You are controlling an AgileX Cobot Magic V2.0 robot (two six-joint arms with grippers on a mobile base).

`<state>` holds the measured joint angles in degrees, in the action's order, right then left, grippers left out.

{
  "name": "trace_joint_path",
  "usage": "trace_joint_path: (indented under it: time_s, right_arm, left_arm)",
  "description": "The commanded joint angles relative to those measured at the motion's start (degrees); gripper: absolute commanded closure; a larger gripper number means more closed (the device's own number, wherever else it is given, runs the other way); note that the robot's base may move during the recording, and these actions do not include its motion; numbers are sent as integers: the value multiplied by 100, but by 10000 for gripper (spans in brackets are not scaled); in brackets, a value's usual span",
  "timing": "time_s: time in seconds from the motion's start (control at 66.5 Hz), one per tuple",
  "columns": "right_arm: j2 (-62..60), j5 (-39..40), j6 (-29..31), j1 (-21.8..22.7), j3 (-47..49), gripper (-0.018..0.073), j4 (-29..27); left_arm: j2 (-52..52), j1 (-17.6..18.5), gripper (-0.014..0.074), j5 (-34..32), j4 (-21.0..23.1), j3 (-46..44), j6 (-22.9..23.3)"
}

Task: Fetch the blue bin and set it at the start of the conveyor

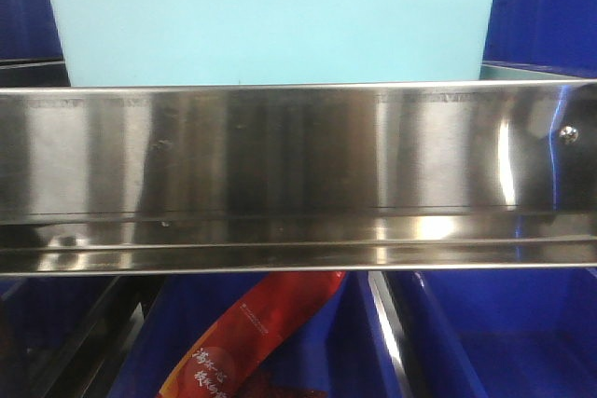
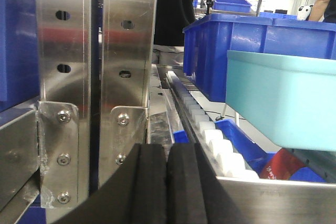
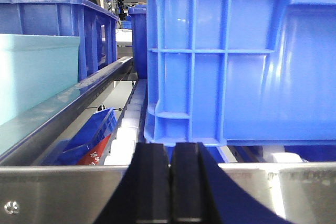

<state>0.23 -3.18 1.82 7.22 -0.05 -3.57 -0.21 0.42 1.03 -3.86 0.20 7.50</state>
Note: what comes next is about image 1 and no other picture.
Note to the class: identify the dark blue bin lower middle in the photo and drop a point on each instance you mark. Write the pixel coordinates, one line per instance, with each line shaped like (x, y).
(340, 352)

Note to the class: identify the shelf rail screw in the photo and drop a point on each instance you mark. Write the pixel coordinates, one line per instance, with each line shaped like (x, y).
(568, 134)

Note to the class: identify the stainless steel shelf rail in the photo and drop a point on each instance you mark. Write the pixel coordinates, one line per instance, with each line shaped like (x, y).
(381, 176)

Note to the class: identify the dark blue bin upper right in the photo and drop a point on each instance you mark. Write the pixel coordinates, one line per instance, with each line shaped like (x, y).
(556, 33)

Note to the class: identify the dark blue bin upper left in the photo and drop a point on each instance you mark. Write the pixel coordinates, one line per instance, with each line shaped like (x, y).
(28, 31)

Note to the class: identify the steel divider rail lower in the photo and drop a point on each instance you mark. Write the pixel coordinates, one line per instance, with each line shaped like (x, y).
(393, 333)

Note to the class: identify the dark blue bin lower left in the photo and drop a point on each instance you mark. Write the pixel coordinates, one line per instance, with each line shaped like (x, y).
(38, 315)

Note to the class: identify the dark blue bin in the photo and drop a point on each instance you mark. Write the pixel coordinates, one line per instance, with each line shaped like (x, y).
(28, 31)
(556, 33)
(340, 352)
(501, 332)
(38, 315)

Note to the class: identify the red snack bag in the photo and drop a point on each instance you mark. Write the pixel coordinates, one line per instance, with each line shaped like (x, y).
(251, 329)

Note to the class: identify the dark blue bin lower right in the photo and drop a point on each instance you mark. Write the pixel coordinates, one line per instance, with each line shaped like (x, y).
(501, 332)

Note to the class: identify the light blue plastic bin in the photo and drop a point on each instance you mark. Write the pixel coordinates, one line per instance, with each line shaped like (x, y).
(127, 43)

